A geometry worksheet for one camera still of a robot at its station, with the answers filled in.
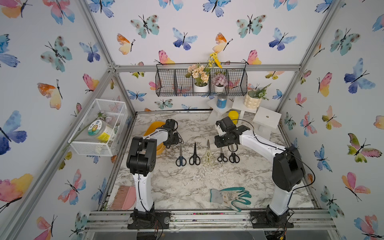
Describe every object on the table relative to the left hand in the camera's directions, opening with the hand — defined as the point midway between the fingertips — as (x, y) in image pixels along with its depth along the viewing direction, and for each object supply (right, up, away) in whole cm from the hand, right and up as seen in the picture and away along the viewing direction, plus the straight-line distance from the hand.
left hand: (175, 138), depth 105 cm
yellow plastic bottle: (+40, +16, -1) cm, 43 cm away
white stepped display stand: (+58, +13, -8) cm, 60 cm away
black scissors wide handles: (+14, -12, -9) cm, 20 cm away
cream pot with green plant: (+47, +25, -18) cm, 56 cm away
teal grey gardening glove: (+32, -29, -24) cm, 50 cm away
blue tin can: (+31, +25, -7) cm, 41 cm away
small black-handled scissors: (+31, -11, -8) cm, 34 cm away
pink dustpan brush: (-23, -30, -24) cm, 45 cm away
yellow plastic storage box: (-18, +8, +8) cm, 21 cm away
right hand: (+28, 0, -14) cm, 31 cm away
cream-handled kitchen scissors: (+22, -12, -10) cm, 27 cm away
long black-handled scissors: (+38, -11, -9) cm, 41 cm away
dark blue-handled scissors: (+5, -13, -10) cm, 18 cm away
